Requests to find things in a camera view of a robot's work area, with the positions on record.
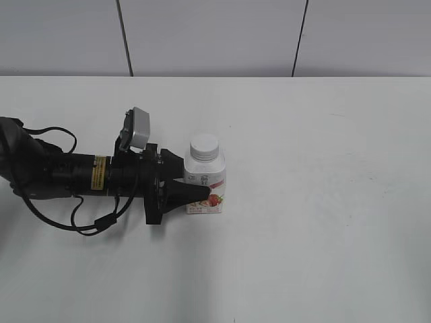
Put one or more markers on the white plastic bottle cap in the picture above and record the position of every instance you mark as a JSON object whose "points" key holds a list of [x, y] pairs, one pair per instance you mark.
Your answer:
{"points": [[204, 147]]}

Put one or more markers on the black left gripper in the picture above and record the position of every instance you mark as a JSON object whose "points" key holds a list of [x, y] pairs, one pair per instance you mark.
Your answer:
{"points": [[136, 175]]}

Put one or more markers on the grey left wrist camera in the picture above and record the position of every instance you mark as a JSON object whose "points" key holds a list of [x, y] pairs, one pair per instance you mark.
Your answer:
{"points": [[136, 129]]}

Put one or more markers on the white strawberry yogurt bottle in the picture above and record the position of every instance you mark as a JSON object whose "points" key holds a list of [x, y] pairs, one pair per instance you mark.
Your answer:
{"points": [[211, 174]]}

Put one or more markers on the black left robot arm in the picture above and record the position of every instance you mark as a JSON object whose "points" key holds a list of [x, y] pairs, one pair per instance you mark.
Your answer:
{"points": [[37, 170]]}

